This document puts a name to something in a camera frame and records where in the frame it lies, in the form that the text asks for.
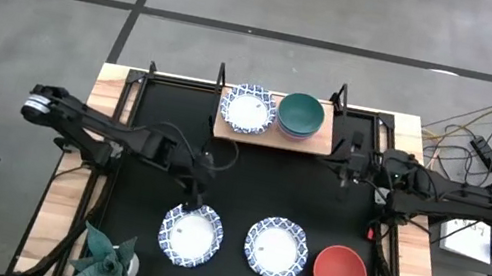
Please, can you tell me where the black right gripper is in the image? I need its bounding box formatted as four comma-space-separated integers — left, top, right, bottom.
317, 126, 417, 202

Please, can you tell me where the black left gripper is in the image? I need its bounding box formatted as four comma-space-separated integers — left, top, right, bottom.
172, 145, 220, 215

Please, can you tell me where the blue patterned paper bowl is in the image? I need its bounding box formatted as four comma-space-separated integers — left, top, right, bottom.
152, 197, 229, 274
238, 211, 315, 276
215, 77, 282, 140

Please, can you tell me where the pink plastic bowl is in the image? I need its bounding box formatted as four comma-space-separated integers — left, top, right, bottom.
276, 123, 319, 146

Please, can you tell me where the green plastic bowl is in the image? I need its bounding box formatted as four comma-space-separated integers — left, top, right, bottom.
273, 88, 329, 141

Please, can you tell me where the red plastic bowl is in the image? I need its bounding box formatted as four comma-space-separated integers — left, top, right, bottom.
311, 240, 373, 276

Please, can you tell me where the black table mat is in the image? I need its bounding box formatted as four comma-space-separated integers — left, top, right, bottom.
92, 72, 413, 276

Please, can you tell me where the artificial plant in white pot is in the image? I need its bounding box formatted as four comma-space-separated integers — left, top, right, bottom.
58, 218, 147, 276

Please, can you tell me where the black power strip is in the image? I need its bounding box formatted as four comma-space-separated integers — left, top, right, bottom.
465, 134, 492, 172

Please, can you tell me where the white paper sign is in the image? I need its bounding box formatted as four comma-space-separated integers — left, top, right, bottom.
435, 213, 492, 267

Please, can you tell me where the wooden shelf with black frame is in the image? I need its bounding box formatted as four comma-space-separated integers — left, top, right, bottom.
205, 60, 353, 160

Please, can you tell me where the yellow floor cable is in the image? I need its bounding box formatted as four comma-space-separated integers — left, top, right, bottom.
421, 90, 492, 152

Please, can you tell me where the black aluminium rig frame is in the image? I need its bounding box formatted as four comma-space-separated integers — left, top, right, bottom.
5, 30, 481, 276

